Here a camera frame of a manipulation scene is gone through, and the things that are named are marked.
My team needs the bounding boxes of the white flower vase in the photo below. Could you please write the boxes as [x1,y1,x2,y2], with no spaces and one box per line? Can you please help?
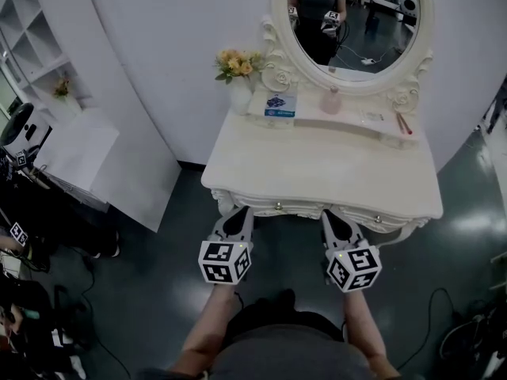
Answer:
[229,76,254,115]

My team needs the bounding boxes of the person's right forearm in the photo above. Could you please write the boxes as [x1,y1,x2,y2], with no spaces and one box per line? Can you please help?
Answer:
[341,289,401,380]

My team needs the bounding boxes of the white dressing table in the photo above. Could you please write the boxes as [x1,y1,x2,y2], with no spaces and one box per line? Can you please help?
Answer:
[200,83,444,249]

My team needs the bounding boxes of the person's grey shirt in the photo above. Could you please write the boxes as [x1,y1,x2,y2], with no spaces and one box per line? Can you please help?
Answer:
[138,322,397,380]

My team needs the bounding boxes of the black floor cable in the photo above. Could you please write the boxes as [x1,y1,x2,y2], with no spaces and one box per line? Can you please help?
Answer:
[395,287,468,371]

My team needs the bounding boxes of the white cubby shelf unit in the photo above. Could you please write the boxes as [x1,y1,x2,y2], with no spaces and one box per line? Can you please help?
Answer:
[0,0,94,122]

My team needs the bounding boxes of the blue and white packet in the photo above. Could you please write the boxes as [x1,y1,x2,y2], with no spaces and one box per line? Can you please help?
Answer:
[264,92,298,118]

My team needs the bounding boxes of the person's left forearm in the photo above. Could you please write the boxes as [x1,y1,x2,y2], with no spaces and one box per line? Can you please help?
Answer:
[168,285,238,376]

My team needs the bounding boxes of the small orange flower bunch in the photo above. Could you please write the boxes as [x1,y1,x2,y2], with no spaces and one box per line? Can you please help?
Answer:
[53,75,73,101]

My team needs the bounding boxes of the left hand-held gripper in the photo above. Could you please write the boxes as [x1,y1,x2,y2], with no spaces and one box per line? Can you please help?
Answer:
[197,207,254,287]

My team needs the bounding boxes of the white board stack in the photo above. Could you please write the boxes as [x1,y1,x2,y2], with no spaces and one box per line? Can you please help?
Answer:
[35,104,120,214]

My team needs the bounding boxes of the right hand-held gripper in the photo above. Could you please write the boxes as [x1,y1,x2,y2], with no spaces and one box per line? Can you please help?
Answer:
[321,210,383,294]

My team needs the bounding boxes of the white printed booklet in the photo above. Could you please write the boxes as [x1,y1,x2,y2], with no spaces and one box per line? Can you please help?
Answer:
[359,108,386,124]

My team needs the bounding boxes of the person's black trousers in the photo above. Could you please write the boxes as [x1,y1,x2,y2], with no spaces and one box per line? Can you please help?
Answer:
[221,289,345,344]

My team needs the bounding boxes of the yellow artificial flower bouquet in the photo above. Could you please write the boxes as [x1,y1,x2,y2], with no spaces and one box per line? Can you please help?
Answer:
[215,48,265,86]

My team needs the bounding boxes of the white oval carved mirror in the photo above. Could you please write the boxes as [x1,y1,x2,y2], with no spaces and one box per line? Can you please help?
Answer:
[261,0,435,112]

